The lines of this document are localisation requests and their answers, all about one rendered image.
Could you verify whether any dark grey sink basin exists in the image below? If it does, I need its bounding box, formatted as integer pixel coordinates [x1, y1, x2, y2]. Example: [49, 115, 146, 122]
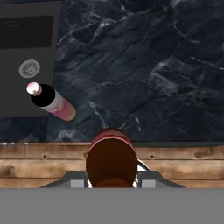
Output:
[0, 0, 64, 119]

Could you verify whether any round silver sink drain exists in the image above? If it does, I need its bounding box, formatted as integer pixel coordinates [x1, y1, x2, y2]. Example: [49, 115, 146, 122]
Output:
[18, 59, 41, 79]

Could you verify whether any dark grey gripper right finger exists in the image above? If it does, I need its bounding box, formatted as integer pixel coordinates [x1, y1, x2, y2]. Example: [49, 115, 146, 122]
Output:
[136, 171, 186, 189]

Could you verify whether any brown bottle with red label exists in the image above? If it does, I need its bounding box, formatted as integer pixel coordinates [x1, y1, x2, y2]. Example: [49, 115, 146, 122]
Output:
[85, 126, 138, 189]

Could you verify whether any black bottle with pink label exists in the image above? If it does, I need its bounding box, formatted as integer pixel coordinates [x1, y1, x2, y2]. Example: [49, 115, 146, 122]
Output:
[25, 81, 77, 122]

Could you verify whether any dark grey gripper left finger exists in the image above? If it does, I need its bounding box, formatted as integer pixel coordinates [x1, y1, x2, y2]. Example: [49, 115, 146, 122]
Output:
[41, 171, 89, 189]

